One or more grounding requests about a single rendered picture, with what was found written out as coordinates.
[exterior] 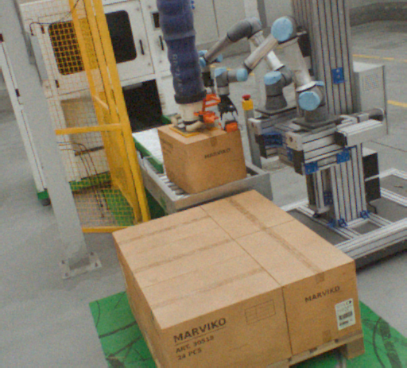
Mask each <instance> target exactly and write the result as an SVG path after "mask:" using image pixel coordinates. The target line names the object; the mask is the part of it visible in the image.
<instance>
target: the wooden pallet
mask: <svg viewBox="0 0 407 368"><path fill-rule="evenodd" d="M125 289H126V287H125ZM126 295H127V299H128V302H129V306H130V309H131V311H133V313H134V317H135V319H136V320H137V322H138V326H139V327H140V329H141V333H142V335H143V337H144V339H145V342H146V344H147V346H148V348H149V352H150V354H151V355H152V357H153V360H154V361H155V363H156V364H157V368H163V367H162V365H161V362H160V360H159V358H158V357H157V354H156V351H155V349H154V347H153V346H152V344H151V342H150V341H149V337H148V335H147V333H146V331H145V328H144V326H143V324H142V322H141V320H140V318H139V315H138V312H137V310H136V308H135V307H134V303H133V301H131V299H130V296H129V294H128V292H127V290H126ZM333 348H337V349H338V350H339V351H341V352H342V353H343V354H344V355H345V356H346V357H347V359H351V358H352V357H355V356H356V355H360V354H362V353H365V349H364V341H363V331H362V329H361V330H358V331H355V332H352V333H350V334H348V335H345V336H342V337H339V338H337V339H334V340H332V341H330V342H327V343H323V344H321V345H319V346H318V347H315V348H312V349H311V350H308V351H304V352H302V353H299V354H296V355H294V356H293V355H292V357H290V358H286V359H283V360H281V361H279V362H275V363H274V364H271V365H268V366H266V367H264V368H289V367H290V366H291V365H294V363H296V362H299V361H302V360H304V359H307V358H311V357H312V356H315V355H317V354H320V353H323V352H325V351H329V350H331V349H333Z"/></svg>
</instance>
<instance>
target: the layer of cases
mask: <svg viewBox="0 0 407 368"><path fill-rule="evenodd" d="M112 234H113V239H114V244H115V248H116V251H117V255H118V261H119V265H120V268H121V271H122V278H123V280H124V284H125V287H126V290H127V292H128V294H129V296H130V299H131V301H133V303H134V307H135V308H136V310H137V312H138V315H139V318H140V320H141V322H142V324H143V326H144V328H145V331H146V333H147V335H148V337H149V341H150V342H151V344H152V346H153V347H154V349H155V351H156V354H157V357H158V358H159V360H160V362H161V365H162V367H163V368H264V367H266V366H268V365H271V364H274V363H275V362H279V361H281V360H283V359H286V358H290V357H292V355H293V356H294V355H296V354H299V353H302V352H304V351H308V350H311V349H312V348H315V347H318V346H319V345H321V344H323V343H327V342H330V341H332V340H334V339H337V338H339V337H342V336H345V335H348V334H350V333H352V332H355V331H358V330H361V329H362V322H360V314H359V299H358V290H357V281H356V273H355V260H353V259H352V258H349V257H348V256H347V255H346V254H344V253H343V251H341V250H339V249H338V248H336V247H335V246H333V245H332V244H330V243H329V242H327V241H326V240H324V239H323V238H321V237H320V236H319V235H318V234H317V233H315V232H314V231H312V230H310V229H309V228H308V227H306V226H305V225H304V224H302V223H301V222H299V221H298V220H295V219H294V218H293V217H292V216H290V215H289V214H288V213H287V212H286V211H284V210H282V209H281V208H280V207H278V206H276V205H275V204H273V203H272V202H270V201H269V200H267V198H265V197H264V196H262V195H261V193H259V192H256V191H255V190H249V191H247V192H243V193H239V195H236V196H231V197H228V198H226V199H221V200H218V201H215V202H211V203H207V204H204V205H201V206H198V207H194V208H190V209H188V210H185V211H180V212H177V213H174V214H171V215H166V217H163V218H160V219H155V220H153V221H150V222H146V223H142V224H139V225H136V226H133V227H127V228H125V229H122V230H117V231H115V232H112Z"/></svg>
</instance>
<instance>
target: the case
mask: <svg viewBox="0 0 407 368"><path fill-rule="evenodd" d="M171 126H174V124H169V125H166V126H163V127H161V128H157V133H158V137H159V142H160V145H161V153H162V157H163V162H164V166H165V174H166V177H167V178H168V179H169V180H171V181H172V182H173V183H175V184H177V185H178V186H179V187H181V188H182V189H184V190H185V191H186V192H187V193H188V194H189V195H192V193H196V192H201V191H203V190H206V189H209V188H214V187H218V186H220V185H224V184H228V183H231V182H234V181H237V180H242V179H245V178H247V173H246V162H245V157H244V152H243V145H242V135H241V130H236V131H233V132H230V133H227V132H225V131H222V130H221V129H219V130H213V131H210V130H207V129H205V128H204V129H202V128H199V129H197V130H195V131H197V132H199V133H200V134H199V135H196V136H193V137H189V138H185V137H183V136H181V135H179V134H177V133H175V132H173V131H172V130H169V127H171Z"/></svg>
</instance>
